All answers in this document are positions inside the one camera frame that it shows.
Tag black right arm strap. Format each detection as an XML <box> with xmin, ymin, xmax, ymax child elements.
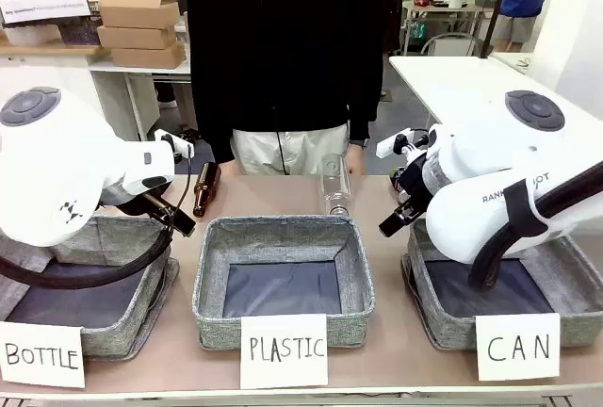
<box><xmin>505</xmin><ymin>179</ymin><xmax>550</xmax><ymax>239</ymax></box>

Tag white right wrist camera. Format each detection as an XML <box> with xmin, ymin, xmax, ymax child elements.
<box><xmin>375</xmin><ymin>129</ymin><xmax>429</xmax><ymax>163</ymax></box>

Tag white paper sign PLASTIC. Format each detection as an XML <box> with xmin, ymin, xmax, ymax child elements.
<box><xmin>239</xmin><ymin>313</ymin><xmax>329</xmax><ymax>390</ymax></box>

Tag cluttered background table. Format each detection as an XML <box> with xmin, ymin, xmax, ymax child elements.
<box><xmin>401</xmin><ymin>0</ymin><xmax>495</xmax><ymax>56</ymax></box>

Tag black arm cable sleeve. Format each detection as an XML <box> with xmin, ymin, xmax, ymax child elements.
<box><xmin>466</xmin><ymin>159</ymin><xmax>603</xmax><ymax>292</ymax></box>
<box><xmin>0</xmin><ymin>221</ymin><xmax>173</xmax><ymax>291</ymax></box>

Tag person in black jacket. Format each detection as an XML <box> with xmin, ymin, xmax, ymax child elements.
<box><xmin>181</xmin><ymin>0</ymin><xmax>383</xmax><ymax>164</ymax></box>

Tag white paper sign BOTTLE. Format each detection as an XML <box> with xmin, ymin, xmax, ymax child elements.
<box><xmin>0</xmin><ymin>320</ymin><xmax>87</xmax><ymax>389</ymax></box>

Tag black pole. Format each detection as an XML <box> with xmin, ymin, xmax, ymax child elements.
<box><xmin>480</xmin><ymin>0</ymin><xmax>515</xmax><ymax>60</ymax></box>

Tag grey fabric basket can label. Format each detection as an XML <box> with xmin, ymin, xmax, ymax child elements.
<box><xmin>399</xmin><ymin>217</ymin><xmax>603</xmax><ymax>351</ymax></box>

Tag white paper sign CAN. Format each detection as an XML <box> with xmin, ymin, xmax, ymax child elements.
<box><xmin>474</xmin><ymin>312</ymin><xmax>562</xmax><ymax>382</ymax></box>

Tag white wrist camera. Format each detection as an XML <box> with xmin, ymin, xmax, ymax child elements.
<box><xmin>154</xmin><ymin>128</ymin><xmax>196</xmax><ymax>159</ymax></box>
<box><xmin>375</xmin><ymin>129</ymin><xmax>429</xmax><ymax>163</ymax></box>

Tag black left arm cable sleeve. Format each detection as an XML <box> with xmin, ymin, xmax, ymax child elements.
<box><xmin>0</xmin><ymin>221</ymin><xmax>173</xmax><ymax>291</ymax></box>

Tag person's beige trousers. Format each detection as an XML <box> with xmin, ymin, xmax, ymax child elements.
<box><xmin>229</xmin><ymin>122</ymin><xmax>352</xmax><ymax>176</ymax></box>

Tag black right arm cable sleeve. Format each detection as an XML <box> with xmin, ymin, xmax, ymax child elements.
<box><xmin>466</xmin><ymin>159</ymin><xmax>603</xmax><ymax>292</ymax></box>

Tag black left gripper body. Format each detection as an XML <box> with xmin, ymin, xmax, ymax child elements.
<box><xmin>100</xmin><ymin>181</ymin><xmax>179</xmax><ymax>229</ymax></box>

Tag grey fabric basket bottle label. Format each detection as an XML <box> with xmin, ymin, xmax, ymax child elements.
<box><xmin>0</xmin><ymin>215</ymin><xmax>181</xmax><ymax>362</ymax></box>

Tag dark purple crate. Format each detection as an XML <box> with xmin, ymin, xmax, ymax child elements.
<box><xmin>57</xmin><ymin>17</ymin><xmax>104</xmax><ymax>46</ymax></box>

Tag dark drink can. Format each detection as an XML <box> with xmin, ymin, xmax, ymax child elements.
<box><xmin>390</xmin><ymin>168</ymin><xmax>412</xmax><ymax>202</ymax></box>

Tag brown glass bottle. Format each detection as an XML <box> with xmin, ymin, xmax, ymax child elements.
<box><xmin>191</xmin><ymin>161</ymin><xmax>223</xmax><ymax>220</ymax></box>

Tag grey chair back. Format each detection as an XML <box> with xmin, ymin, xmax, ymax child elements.
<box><xmin>419</xmin><ymin>31</ymin><xmax>478</xmax><ymax>57</ymax></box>

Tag person's left hand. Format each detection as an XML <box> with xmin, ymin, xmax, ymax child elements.
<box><xmin>347</xmin><ymin>142</ymin><xmax>368</xmax><ymax>177</ymax></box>

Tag grey fabric basket plastic label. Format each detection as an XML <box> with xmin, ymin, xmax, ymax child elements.
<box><xmin>191</xmin><ymin>214</ymin><xmax>378</xmax><ymax>351</ymax></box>

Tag white box with printed strip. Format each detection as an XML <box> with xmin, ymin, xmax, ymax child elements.
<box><xmin>0</xmin><ymin>0</ymin><xmax>91</xmax><ymax>27</ymax></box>

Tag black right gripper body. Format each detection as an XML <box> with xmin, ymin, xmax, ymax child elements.
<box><xmin>397</xmin><ymin>155</ymin><xmax>434</xmax><ymax>215</ymax></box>

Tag large clear plastic bottle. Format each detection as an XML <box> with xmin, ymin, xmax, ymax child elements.
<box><xmin>318</xmin><ymin>153</ymin><xmax>354</xmax><ymax>218</ymax></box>

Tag thin black camera cable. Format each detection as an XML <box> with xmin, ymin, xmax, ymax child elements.
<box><xmin>167</xmin><ymin>142</ymin><xmax>195</xmax><ymax>232</ymax></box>

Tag white table under boxes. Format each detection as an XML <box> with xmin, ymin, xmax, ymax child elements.
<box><xmin>89</xmin><ymin>58</ymin><xmax>199</xmax><ymax>143</ymax></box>

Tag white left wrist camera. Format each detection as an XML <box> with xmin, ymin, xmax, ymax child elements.
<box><xmin>154</xmin><ymin>128</ymin><xmax>196</xmax><ymax>159</ymax></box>

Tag open cardboard box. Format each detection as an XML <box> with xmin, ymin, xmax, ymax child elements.
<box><xmin>97</xmin><ymin>0</ymin><xmax>181</xmax><ymax>30</ymax></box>

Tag wooden board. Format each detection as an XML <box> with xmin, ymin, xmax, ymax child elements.
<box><xmin>0</xmin><ymin>42</ymin><xmax>104</xmax><ymax>57</ymax></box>

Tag closed cardboard box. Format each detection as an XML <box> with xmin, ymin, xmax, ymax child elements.
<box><xmin>110</xmin><ymin>42</ymin><xmax>187</xmax><ymax>71</ymax></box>
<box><xmin>96</xmin><ymin>24</ymin><xmax>179</xmax><ymax>51</ymax></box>

